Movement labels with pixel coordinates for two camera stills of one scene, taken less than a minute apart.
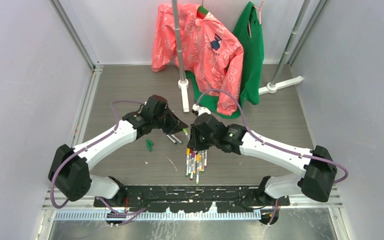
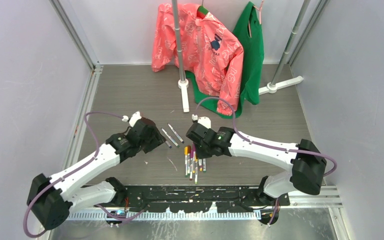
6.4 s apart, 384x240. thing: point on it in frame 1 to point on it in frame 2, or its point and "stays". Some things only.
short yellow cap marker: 198,156 stays
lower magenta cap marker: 193,155 stays
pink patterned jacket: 208,51 stays
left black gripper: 174,125 to 157,139
